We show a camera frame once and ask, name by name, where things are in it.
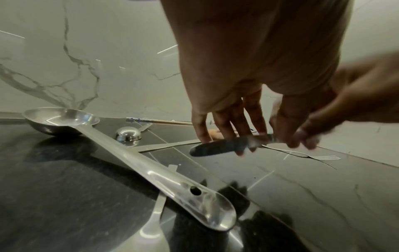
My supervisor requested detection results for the person's right hand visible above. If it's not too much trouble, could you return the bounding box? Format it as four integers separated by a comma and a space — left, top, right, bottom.
293, 52, 399, 151

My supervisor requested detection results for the person's left hand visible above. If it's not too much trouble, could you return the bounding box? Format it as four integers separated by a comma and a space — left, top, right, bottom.
160, 0, 355, 157

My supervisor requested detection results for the steel fork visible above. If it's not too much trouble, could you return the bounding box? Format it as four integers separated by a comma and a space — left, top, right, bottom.
261, 144, 341, 171

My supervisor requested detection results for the steel table knife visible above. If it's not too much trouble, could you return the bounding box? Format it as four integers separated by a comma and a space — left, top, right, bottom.
189, 133, 278, 157

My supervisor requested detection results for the blue-tipped bamboo chopstick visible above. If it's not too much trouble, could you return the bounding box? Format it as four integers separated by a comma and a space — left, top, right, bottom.
125, 117, 194, 125

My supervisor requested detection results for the steel spoon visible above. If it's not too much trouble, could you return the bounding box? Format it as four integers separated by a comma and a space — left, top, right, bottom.
137, 139, 202, 153
137, 163, 179, 252

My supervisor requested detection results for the small steel round scoop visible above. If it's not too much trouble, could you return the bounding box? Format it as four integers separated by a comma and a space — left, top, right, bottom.
114, 122, 154, 142

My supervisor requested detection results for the large steel ladle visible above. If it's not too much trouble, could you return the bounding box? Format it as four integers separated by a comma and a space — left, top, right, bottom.
22, 107, 237, 232

